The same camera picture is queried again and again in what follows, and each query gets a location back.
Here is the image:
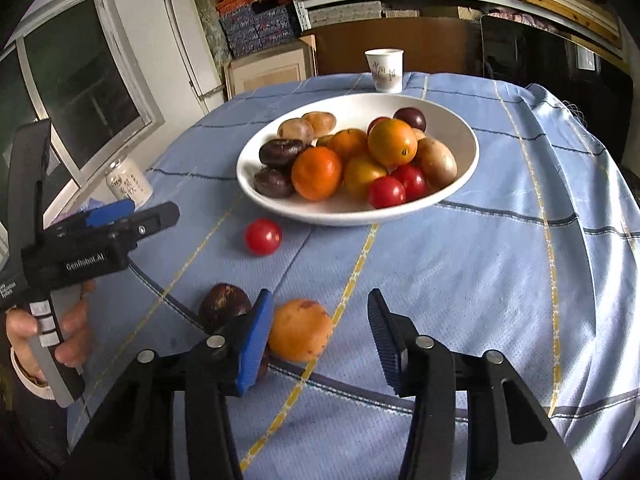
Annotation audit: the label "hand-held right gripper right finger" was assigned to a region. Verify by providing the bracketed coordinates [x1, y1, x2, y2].
[366, 289, 583, 480]

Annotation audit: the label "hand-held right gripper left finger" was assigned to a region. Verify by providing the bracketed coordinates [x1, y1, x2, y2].
[60, 288, 276, 480]

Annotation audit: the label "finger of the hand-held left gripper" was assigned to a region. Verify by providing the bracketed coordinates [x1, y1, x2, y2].
[102, 201, 181, 261]
[47, 198, 137, 241]

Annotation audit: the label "orange speckled round fruit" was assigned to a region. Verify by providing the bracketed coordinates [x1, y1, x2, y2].
[267, 298, 334, 364]

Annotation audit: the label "orange mandarin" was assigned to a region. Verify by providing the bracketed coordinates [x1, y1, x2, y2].
[291, 146, 343, 201]
[326, 129, 371, 163]

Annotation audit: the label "tan oval potato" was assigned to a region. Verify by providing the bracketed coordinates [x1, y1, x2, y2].
[414, 136, 458, 190]

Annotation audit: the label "white oval plate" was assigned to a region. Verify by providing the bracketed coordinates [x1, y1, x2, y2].
[236, 92, 480, 227]

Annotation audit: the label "person's left forearm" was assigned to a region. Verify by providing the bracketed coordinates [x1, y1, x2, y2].
[0, 347, 68, 461]

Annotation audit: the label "person's left hand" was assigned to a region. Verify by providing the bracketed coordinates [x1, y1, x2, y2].
[4, 280, 97, 387]

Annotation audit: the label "white printed can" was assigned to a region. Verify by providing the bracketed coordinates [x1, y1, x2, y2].
[105, 157, 154, 209]

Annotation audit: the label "blue checked tablecloth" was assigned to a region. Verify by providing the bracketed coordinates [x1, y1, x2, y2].
[65, 71, 640, 480]

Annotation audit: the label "white framed window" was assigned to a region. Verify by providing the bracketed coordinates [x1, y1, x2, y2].
[0, 0, 166, 241]

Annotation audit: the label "white leaning strips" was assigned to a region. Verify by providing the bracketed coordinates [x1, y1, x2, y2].
[164, 0, 223, 116]

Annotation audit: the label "shallow wooden framed box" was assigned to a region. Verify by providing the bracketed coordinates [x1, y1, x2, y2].
[223, 35, 317, 98]

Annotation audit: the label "grey marble slab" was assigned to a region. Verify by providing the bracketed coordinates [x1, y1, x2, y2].
[191, 0, 233, 66]

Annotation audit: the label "stack of blue patterned boxes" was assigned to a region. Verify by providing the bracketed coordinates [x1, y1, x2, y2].
[217, 0, 301, 58]

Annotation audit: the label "white paper cup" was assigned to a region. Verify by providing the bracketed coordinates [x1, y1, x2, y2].
[364, 48, 404, 94]

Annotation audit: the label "brown wooden cabinet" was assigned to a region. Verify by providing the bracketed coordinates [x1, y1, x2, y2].
[305, 16, 483, 78]

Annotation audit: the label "dark glossy screen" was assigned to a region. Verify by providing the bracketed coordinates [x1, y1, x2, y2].
[480, 14, 626, 171]

